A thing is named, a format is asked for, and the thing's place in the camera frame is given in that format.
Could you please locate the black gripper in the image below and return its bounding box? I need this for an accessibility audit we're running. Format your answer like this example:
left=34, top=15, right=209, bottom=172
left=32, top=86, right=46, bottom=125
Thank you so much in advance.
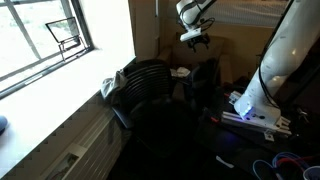
left=187, top=33, right=212, bottom=53

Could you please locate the dark blue clothing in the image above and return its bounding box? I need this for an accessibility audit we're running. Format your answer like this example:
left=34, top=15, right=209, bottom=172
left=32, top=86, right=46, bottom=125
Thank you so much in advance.
left=187, top=64, right=205, bottom=89

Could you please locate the black garment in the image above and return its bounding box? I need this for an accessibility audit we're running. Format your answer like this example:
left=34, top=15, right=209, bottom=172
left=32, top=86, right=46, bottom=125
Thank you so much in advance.
left=196, top=58, right=219, bottom=101

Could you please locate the light grey clothing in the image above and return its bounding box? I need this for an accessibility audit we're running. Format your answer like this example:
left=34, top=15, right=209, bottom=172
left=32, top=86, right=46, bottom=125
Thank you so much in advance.
left=100, top=69, right=129, bottom=106

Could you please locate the white crumpled clothing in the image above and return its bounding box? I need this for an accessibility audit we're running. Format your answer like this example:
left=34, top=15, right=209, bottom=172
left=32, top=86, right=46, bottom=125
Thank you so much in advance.
left=170, top=66, right=192, bottom=79

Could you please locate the black slatted office chair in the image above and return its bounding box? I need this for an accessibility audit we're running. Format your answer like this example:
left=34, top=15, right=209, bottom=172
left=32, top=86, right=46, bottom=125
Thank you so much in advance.
left=111, top=59, right=198, bottom=158

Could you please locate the brown leather armchair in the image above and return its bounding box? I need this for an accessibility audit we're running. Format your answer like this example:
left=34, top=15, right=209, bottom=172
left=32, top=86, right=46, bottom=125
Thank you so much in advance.
left=156, top=31, right=278, bottom=101

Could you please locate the white paper strip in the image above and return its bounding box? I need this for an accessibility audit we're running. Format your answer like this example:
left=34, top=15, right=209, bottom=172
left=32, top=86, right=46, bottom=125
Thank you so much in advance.
left=215, top=155, right=235, bottom=169

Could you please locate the clear sign holder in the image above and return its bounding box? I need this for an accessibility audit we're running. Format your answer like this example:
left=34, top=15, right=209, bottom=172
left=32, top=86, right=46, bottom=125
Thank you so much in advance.
left=45, top=16, right=93, bottom=63

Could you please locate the white window sill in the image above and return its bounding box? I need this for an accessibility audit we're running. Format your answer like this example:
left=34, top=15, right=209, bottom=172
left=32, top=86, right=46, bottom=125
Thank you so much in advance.
left=0, top=46, right=136, bottom=179

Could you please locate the white paper cup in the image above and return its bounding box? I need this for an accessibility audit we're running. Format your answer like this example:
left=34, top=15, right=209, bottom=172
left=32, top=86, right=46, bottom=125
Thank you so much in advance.
left=302, top=165, right=320, bottom=180

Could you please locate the orange handled black clamp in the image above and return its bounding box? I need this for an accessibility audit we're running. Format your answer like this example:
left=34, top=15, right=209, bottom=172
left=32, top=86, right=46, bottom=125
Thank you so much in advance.
left=222, top=91, right=236, bottom=101
left=208, top=114, right=223, bottom=126

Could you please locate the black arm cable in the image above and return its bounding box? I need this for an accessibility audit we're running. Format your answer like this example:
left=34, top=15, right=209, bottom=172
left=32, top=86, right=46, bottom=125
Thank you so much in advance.
left=258, top=0, right=296, bottom=109

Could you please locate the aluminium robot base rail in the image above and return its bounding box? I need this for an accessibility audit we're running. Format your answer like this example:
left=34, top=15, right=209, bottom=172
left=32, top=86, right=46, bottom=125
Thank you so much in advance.
left=219, top=91, right=293, bottom=143

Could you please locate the blue cable bundle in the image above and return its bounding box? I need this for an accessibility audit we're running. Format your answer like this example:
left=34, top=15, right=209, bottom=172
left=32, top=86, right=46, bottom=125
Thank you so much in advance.
left=252, top=151, right=314, bottom=180

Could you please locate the window with dark frame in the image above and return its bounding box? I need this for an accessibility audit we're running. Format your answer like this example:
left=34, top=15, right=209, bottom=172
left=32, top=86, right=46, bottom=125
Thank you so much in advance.
left=0, top=0, right=95, bottom=100

